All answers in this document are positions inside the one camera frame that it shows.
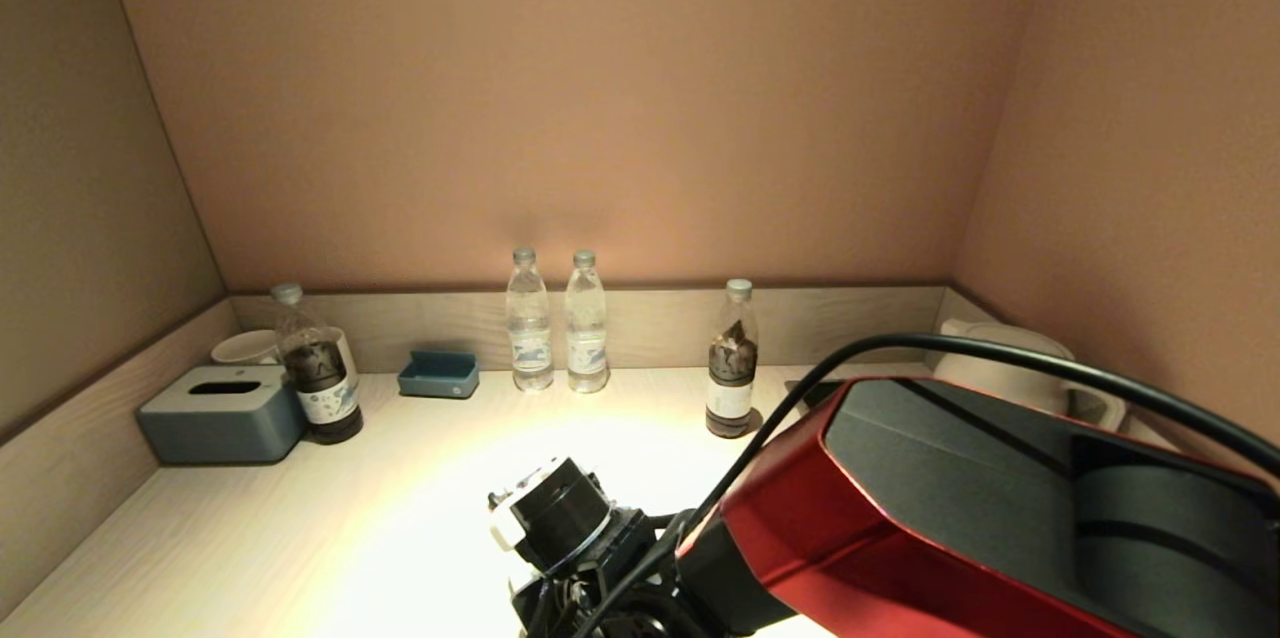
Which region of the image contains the white ceramic cup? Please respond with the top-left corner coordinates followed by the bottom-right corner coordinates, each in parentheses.
top-left (211, 329), bottom-right (283, 367)

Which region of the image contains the small blue tray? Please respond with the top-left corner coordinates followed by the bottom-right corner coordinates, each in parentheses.
top-left (398, 349), bottom-right (480, 401)

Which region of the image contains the white electric kettle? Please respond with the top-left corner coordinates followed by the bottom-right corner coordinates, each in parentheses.
top-left (935, 318), bottom-right (1131, 434)

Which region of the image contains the thick black cable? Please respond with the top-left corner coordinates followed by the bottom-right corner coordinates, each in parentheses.
top-left (565, 333), bottom-right (1280, 638)

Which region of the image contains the grey-blue tissue box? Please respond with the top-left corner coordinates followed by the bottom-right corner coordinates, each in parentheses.
top-left (138, 365), bottom-right (306, 466)

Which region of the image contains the wide dark drink bottle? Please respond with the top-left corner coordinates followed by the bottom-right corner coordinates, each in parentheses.
top-left (270, 283), bottom-right (364, 446)

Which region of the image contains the clear water bottle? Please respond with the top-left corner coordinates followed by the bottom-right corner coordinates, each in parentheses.
top-left (564, 250), bottom-right (610, 394)
top-left (505, 248), bottom-right (554, 393)

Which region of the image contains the slim dark drink bottle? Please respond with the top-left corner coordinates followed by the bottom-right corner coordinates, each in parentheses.
top-left (705, 278), bottom-right (758, 439)

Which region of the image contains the recessed desk power socket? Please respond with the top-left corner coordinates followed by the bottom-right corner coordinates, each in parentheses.
top-left (785, 378), bottom-right (851, 411)

